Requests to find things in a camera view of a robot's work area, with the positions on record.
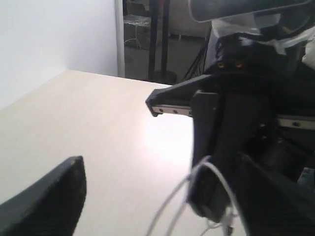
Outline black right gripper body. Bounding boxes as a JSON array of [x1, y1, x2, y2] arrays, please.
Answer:
[[146, 40, 315, 182]]

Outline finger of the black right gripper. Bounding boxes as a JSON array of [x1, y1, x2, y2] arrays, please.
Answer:
[[190, 92, 268, 221]]

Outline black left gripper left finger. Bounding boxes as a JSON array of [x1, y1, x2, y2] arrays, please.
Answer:
[[0, 156, 87, 236]]

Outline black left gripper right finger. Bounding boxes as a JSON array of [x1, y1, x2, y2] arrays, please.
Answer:
[[229, 152, 315, 236]]

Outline white wired earphones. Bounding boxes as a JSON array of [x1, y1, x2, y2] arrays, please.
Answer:
[[145, 155, 250, 236]]

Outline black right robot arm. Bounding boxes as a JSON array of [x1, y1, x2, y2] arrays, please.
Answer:
[[146, 0, 315, 226]]

